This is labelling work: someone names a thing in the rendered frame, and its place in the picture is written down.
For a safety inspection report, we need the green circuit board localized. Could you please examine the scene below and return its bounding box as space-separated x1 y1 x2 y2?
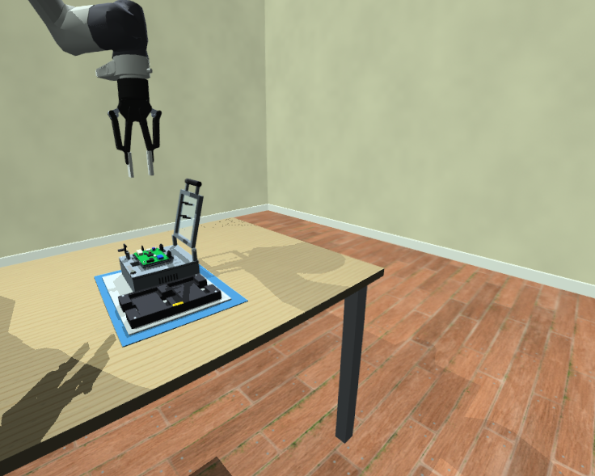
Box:
134 247 169 265

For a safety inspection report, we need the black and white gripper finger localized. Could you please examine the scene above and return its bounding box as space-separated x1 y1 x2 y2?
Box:
139 107 162 175
108 107 134 178

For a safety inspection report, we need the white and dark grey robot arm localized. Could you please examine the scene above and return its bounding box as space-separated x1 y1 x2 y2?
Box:
28 0 153 81

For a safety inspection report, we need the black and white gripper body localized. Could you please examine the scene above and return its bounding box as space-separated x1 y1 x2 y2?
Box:
117 78 152 122

